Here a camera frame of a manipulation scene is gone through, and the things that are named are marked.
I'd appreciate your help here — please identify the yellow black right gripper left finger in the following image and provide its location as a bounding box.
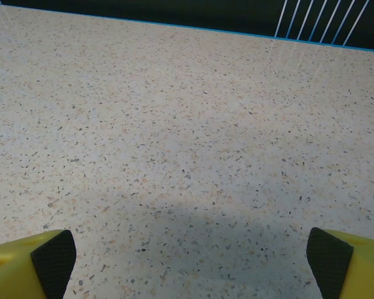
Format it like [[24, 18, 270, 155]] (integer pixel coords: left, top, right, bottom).
[[0, 229, 77, 299]]

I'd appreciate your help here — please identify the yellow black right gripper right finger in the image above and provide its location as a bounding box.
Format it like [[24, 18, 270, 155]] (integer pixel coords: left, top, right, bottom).
[[307, 227, 374, 299]]

